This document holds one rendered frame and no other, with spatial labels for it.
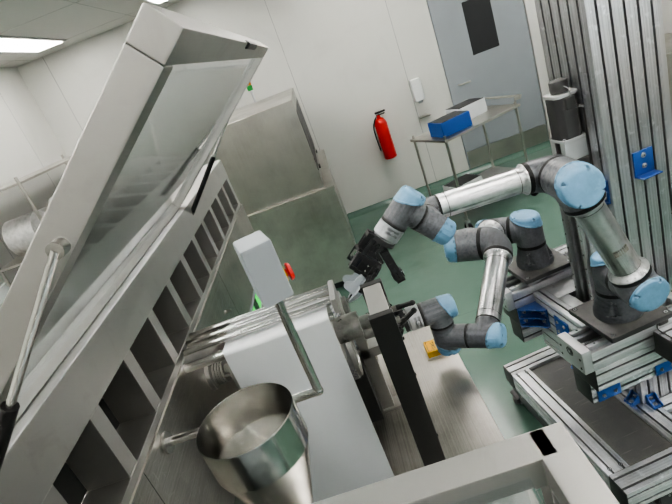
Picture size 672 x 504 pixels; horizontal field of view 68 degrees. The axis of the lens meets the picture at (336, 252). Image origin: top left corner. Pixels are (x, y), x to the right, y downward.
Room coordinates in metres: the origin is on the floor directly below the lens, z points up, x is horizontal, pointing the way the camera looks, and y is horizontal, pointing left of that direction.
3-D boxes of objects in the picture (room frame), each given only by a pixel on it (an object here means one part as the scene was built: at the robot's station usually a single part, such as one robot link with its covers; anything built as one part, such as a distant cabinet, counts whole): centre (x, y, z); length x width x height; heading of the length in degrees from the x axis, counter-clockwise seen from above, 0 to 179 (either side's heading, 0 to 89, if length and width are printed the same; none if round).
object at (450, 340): (1.32, -0.24, 1.01); 0.11 x 0.08 x 0.11; 54
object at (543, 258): (1.87, -0.78, 0.87); 0.15 x 0.15 x 0.10
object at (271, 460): (0.57, 0.20, 1.50); 0.14 x 0.14 x 0.06
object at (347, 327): (1.03, 0.04, 1.33); 0.06 x 0.06 x 0.06; 86
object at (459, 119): (4.50, -1.53, 0.51); 0.91 x 0.58 x 1.02; 108
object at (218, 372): (1.05, 0.35, 1.33); 0.07 x 0.07 x 0.07; 86
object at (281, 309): (0.74, 0.12, 1.51); 0.02 x 0.02 x 0.20
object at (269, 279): (0.74, 0.11, 1.66); 0.07 x 0.07 x 0.10; 14
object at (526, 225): (1.88, -0.78, 0.98); 0.13 x 0.12 x 0.14; 54
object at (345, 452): (0.96, 0.22, 1.17); 0.34 x 0.05 x 0.54; 86
